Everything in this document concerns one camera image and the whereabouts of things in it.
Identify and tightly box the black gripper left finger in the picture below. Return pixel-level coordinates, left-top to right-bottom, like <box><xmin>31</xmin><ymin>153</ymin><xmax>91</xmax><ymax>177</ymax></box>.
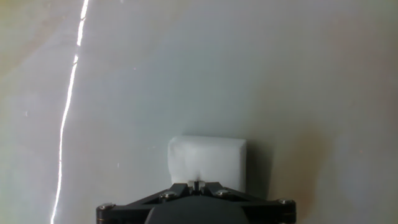
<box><xmin>95</xmin><ymin>182</ymin><xmax>195</xmax><ymax>224</ymax></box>

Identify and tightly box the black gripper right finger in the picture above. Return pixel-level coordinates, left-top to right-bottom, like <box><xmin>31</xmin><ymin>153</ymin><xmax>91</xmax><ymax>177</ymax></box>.
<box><xmin>198</xmin><ymin>182</ymin><xmax>297</xmax><ymax>224</ymax></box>

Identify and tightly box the white sponge block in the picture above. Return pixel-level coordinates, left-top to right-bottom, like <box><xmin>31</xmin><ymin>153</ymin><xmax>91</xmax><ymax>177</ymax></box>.
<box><xmin>167</xmin><ymin>135</ymin><xmax>248</xmax><ymax>193</ymax></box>

